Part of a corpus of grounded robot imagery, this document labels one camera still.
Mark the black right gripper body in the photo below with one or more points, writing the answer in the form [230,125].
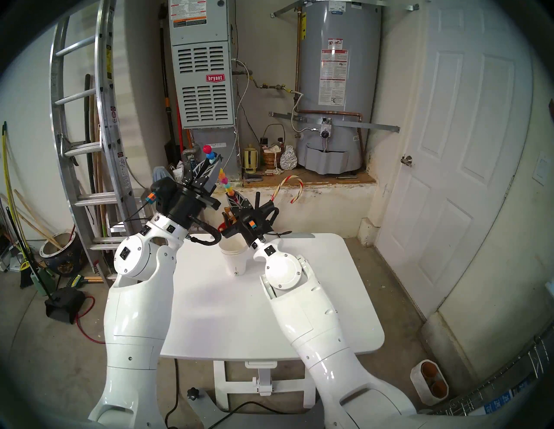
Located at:
[251,227]

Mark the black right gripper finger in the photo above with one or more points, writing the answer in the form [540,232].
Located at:
[235,209]
[246,207]

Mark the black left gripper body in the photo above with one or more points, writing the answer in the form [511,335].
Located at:
[184,205]

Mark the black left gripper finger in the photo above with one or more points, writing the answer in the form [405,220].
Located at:
[195,175]
[215,175]

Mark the short multicolour marker segment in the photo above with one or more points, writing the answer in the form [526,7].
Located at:
[230,190]

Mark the multicolour bead stacking marker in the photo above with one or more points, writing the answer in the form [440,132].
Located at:
[207,149]

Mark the white paper cup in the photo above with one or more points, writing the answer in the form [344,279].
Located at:
[236,264]

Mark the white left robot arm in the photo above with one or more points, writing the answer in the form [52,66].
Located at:
[134,328]

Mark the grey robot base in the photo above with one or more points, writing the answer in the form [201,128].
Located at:
[207,411]

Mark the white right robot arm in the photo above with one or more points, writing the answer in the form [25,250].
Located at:
[311,328]

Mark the red lopper black grip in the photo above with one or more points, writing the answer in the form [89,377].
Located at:
[257,199]

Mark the grey drain pipe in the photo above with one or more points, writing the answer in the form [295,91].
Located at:
[190,151]

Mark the dark flat tool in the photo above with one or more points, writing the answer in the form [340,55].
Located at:
[253,177]

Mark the blue grey towel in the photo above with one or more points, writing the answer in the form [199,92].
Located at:
[161,173]

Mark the striped candy cane decoration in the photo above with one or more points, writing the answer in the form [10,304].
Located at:
[280,187]

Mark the brown wicker basket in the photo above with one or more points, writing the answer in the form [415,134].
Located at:
[270,161]

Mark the crumpled aluminium foil lump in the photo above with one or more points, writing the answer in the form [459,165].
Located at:
[288,160]

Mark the small aluminium step ladder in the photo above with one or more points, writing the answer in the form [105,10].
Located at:
[123,227]

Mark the grey bryant furnace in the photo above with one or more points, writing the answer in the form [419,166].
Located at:
[203,95]

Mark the wooden heater platform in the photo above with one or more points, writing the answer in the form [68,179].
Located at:
[329,178]

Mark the aluminium extension ladder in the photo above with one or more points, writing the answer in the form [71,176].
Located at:
[117,129]

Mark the flexible metal conduit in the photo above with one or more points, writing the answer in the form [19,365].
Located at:
[248,82]

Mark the gas pipe yellow valve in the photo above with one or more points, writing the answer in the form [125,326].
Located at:
[270,86]

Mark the blue ceramic pot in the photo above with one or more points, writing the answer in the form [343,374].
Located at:
[65,259]

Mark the green yellow scrub brush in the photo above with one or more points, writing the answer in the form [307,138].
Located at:
[77,281]

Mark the copper riser pipe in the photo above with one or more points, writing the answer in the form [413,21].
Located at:
[298,65]

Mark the wooden stake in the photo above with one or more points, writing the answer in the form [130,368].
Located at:
[38,219]

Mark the green plastic container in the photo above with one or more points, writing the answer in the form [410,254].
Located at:
[41,281]

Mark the silver door knob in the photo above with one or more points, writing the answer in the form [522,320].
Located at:
[406,161]

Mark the black base knob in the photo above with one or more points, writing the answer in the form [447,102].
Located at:
[193,394]

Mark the grey water heater tank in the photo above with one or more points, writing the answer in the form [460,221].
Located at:
[337,34]

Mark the white panel door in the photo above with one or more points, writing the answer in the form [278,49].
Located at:
[446,129]

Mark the white two-hole planter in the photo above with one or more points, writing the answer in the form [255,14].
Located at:
[422,387]

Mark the blue white printed box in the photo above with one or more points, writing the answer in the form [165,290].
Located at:
[497,404]

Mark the white table leg frame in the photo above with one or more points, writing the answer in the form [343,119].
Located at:
[220,385]

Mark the white light switch plate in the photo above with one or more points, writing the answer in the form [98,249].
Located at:
[542,171]

